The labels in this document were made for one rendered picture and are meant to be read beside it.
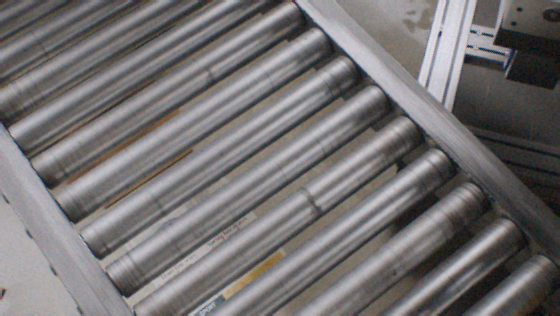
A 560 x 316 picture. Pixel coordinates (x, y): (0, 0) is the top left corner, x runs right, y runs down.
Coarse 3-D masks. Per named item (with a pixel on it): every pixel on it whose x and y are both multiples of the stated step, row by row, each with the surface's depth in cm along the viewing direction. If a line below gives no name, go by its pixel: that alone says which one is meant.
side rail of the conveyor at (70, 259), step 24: (0, 144) 104; (0, 168) 102; (24, 168) 102; (24, 192) 100; (48, 192) 100; (24, 216) 99; (48, 216) 98; (48, 240) 97; (72, 240) 97; (72, 264) 95; (96, 264) 95; (72, 288) 94; (96, 288) 94; (96, 312) 92; (120, 312) 92
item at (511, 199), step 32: (320, 0) 114; (352, 32) 111; (320, 64) 119; (384, 64) 108; (352, 96) 116; (416, 96) 106; (448, 128) 103; (480, 160) 101; (448, 192) 108; (512, 192) 99; (480, 224) 105; (544, 224) 96; (544, 256) 95
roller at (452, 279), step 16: (496, 224) 97; (512, 224) 97; (480, 240) 96; (496, 240) 96; (512, 240) 96; (464, 256) 95; (480, 256) 95; (496, 256) 95; (512, 256) 97; (432, 272) 95; (448, 272) 94; (464, 272) 94; (480, 272) 94; (416, 288) 94; (432, 288) 93; (448, 288) 93; (464, 288) 94; (400, 304) 92; (416, 304) 92; (432, 304) 92; (448, 304) 93
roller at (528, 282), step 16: (528, 272) 94; (544, 272) 94; (496, 288) 94; (512, 288) 93; (528, 288) 93; (544, 288) 93; (480, 304) 93; (496, 304) 92; (512, 304) 92; (528, 304) 92
